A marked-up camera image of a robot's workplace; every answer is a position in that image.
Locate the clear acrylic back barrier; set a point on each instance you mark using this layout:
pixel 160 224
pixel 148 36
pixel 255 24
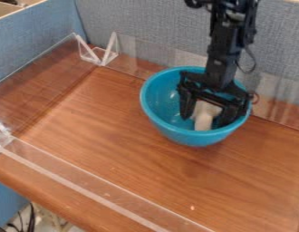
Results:
pixel 141 58

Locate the clear acrylic corner bracket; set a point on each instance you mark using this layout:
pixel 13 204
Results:
pixel 96 55

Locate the clear acrylic front barrier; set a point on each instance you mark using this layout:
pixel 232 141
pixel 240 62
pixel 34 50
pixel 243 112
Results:
pixel 21 158

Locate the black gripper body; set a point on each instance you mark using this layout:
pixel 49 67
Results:
pixel 214 85

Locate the white mushroom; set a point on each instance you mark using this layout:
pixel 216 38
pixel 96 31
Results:
pixel 204 114

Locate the blue plastic bowl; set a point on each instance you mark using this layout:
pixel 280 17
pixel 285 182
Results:
pixel 160 103

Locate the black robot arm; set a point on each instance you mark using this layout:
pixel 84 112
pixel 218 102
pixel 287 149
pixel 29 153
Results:
pixel 232 26

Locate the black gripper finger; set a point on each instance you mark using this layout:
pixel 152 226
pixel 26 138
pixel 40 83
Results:
pixel 232 111
pixel 186 103

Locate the clear acrylic barrier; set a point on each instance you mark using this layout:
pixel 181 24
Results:
pixel 21 158
pixel 141 58

